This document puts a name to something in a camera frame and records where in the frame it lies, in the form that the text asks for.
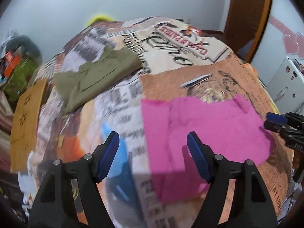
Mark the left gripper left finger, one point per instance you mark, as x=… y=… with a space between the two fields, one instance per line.
x=104 y=155

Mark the pink pants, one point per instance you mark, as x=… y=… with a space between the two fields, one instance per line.
x=231 y=128

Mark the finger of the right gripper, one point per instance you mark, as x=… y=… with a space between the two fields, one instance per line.
x=276 y=118
x=274 y=127

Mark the olive green pants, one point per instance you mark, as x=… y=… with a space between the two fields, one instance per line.
x=92 y=78

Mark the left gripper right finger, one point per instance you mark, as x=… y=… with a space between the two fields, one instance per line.
x=202 y=155

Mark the orange box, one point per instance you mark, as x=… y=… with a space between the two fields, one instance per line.
x=12 y=61

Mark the white wall socket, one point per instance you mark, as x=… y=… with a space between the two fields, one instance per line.
x=189 y=20

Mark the printed newspaper-pattern bed blanket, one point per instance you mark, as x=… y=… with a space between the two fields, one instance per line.
x=153 y=81

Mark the white cabinet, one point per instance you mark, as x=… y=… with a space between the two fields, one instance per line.
x=286 y=88

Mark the wooden door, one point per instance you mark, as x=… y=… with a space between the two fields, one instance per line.
x=245 y=25

